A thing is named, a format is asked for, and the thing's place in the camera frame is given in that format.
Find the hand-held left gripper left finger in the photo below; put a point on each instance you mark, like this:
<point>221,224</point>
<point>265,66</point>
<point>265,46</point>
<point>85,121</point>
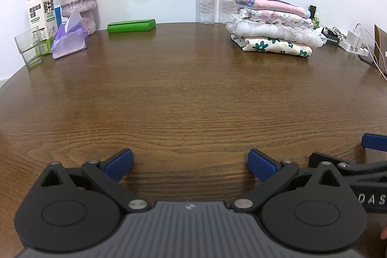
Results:
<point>119,162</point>

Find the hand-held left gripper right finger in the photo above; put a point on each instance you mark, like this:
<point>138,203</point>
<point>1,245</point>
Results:
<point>261,162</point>

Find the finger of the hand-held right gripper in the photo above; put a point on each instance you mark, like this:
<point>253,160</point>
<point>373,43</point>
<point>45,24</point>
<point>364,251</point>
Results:
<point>376,143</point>
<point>362,169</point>

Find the cream green-flowered garment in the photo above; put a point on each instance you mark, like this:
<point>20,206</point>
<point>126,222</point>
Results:
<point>272,48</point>

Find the white lace garment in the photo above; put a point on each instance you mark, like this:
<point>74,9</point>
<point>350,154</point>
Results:
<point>266,31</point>

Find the pink printed garment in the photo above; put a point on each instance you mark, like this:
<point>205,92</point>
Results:
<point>287,19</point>

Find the pink knit sweater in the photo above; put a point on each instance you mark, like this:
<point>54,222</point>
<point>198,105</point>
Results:
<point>272,5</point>

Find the person's right hand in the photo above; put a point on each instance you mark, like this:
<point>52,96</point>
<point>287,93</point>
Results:
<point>384,233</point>

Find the purple tissue pack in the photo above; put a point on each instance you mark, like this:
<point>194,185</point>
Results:
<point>68,40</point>

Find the green case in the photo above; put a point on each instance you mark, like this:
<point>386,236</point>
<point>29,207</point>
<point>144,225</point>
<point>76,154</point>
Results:
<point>130,26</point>

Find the clear drinking glass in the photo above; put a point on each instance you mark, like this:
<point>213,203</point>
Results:
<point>28,49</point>

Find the black charger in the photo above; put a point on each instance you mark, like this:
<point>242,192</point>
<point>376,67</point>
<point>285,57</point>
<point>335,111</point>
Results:
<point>313,10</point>

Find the white milk carton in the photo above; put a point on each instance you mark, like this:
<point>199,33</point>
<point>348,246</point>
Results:
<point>39,13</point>

